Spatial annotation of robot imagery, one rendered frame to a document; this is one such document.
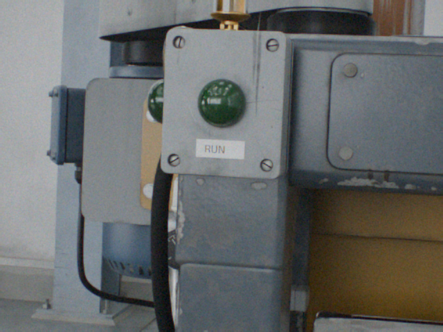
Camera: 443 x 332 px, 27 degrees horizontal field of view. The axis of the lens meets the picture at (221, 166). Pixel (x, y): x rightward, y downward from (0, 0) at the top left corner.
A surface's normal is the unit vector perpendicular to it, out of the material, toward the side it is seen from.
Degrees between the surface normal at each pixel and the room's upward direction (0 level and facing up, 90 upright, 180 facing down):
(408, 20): 90
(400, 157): 90
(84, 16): 90
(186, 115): 90
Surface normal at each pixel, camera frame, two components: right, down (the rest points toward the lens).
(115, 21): -0.88, -0.01
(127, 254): -0.54, 0.04
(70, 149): 0.27, 0.07
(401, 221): -0.18, 0.04
